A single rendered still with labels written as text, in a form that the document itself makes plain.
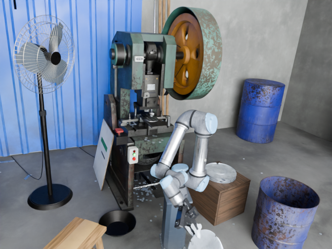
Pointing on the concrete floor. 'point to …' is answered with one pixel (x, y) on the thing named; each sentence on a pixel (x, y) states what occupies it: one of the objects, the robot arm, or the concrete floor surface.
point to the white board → (103, 153)
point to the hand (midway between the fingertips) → (197, 237)
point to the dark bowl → (118, 223)
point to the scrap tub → (283, 213)
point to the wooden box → (221, 199)
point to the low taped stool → (79, 235)
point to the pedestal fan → (38, 193)
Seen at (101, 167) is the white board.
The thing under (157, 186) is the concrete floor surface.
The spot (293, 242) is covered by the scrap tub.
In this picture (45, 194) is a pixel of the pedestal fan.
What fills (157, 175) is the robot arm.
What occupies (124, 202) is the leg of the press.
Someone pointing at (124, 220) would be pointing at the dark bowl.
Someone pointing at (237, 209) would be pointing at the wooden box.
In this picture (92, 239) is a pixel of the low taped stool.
